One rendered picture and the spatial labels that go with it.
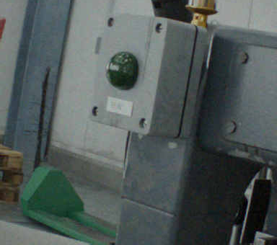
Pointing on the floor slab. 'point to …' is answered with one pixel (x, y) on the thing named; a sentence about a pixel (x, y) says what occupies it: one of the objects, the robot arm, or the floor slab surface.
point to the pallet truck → (60, 197)
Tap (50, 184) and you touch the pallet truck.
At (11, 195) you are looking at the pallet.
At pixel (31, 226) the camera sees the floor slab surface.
